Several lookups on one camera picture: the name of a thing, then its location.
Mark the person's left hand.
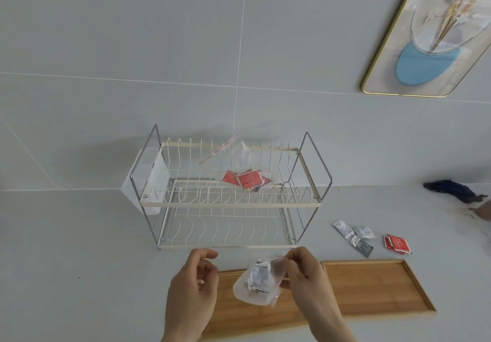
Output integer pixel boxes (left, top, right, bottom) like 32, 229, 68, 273
164, 248, 220, 340

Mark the person's right hand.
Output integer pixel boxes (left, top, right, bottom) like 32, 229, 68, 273
283, 247, 343, 333

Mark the small clear plastic bag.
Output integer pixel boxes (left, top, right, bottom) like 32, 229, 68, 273
233, 255, 291, 308

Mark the person's right forearm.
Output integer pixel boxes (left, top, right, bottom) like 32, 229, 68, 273
309, 315, 359, 342

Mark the bamboo wooden tray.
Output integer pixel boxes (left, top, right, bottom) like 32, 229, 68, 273
201, 267, 327, 341
320, 259, 438, 318

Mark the grey foil sachet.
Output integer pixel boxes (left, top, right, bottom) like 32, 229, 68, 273
355, 239, 374, 258

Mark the clear plastic cutlery holder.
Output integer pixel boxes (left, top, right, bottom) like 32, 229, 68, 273
121, 147, 170, 216

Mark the clear zip bag red strip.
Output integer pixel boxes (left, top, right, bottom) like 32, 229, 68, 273
199, 135, 285, 193

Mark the dark blue cloth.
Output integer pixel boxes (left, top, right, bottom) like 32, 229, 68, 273
423, 179, 489, 204

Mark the cream two-tier wire dish rack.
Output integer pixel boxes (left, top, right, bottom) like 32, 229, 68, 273
130, 124, 333, 250

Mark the gold framed wall picture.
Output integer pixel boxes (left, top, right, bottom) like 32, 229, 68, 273
360, 0, 491, 98

